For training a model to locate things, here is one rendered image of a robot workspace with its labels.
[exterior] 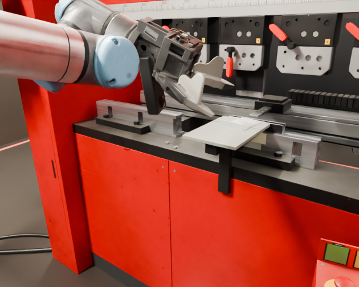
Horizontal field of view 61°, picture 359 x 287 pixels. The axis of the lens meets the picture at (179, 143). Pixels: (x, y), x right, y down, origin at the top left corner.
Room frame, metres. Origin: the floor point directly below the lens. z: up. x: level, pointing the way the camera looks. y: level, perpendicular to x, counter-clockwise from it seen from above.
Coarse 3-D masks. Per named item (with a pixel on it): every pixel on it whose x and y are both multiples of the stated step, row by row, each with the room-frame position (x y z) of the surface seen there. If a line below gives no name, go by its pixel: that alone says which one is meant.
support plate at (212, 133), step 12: (216, 120) 1.03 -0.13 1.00; (228, 120) 1.03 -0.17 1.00; (192, 132) 0.91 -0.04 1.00; (204, 132) 0.90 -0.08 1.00; (216, 132) 0.90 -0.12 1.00; (228, 132) 0.90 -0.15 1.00; (240, 132) 0.90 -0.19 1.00; (252, 132) 0.90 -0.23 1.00; (216, 144) 0.81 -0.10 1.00; (228, 144) 0.80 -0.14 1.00; (240, 144) 0.80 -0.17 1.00
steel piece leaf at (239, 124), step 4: (224, 120) 0.96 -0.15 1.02; (236, 120) 1.02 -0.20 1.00; (240, 120) 1.02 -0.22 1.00; (224, 124) 0.96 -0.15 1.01; (228, 124) 0.95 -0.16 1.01; (232, 124) 0.94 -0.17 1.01; (236, 124) 0.93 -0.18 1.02; (240, 124) 0.92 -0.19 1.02; (244, 124) 0.98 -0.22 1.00; (248, 124) 0.97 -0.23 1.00; (252, 124) 0.97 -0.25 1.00; (256, 124) 0.97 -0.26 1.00; (232, 128) 0.94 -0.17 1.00; (236, 128) 0.93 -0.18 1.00; (240, 128) 0.92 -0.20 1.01; (244, 128) 0.93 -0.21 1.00; (248, 128) 0.94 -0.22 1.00
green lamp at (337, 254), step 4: (328, 244) 0.58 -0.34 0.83; (328, 248) 0.57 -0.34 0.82; (332, 248) 0.57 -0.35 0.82; (336, 248) 0.57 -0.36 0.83; (340, 248) 0.56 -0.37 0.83; (344, 248) 0.56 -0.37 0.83; (328, 252) 0.57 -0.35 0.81; (332, 252) 0.57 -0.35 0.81; (336, 252) 0.57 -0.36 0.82; (340, 252) 0.56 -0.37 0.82; (344, 252) 0.56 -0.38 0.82; (348, 252) 0.56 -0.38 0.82; (328, 256) 0.57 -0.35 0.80; (332, 256) 0.57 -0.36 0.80; (336, 256) 0.57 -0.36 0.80; (340, 256) 0.56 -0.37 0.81; (344, 256) 0.56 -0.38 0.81; (332, 260) 0.57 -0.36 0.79; (336, 260) 0.57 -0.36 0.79; (340, 260) 0.56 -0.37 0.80; (344, 260) 0.56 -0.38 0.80; (344, 264) 0.56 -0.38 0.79
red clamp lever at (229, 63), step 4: (228, 48) 1.01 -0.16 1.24; (232, 48) 1.02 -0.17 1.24; (228, 60) 1.01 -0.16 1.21; (232, 60) 1.02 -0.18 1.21; (228, 64) 1.01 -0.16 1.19; (232, 64) 1.02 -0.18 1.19; (228, 68) 1.01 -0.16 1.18; (232, 68) 1.02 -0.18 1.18; (228, 72) 1.01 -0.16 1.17; (232, 72) 1.02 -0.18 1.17; (228, 76) 1.01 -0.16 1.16
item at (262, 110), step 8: (264, 96) 1.26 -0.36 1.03; (272, 96) 1.25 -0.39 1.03; (280, 96) 1.25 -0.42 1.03; (256, 104) 1.23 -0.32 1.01; (264, 104) 1.21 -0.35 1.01; (272, 104) 1.19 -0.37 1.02; (280, 104) 1.17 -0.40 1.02; (288, 104) 1.21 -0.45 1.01; (256, 112) 1.12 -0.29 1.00; (264, 112) 1.12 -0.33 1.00; (280, 112) 1.17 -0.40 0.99
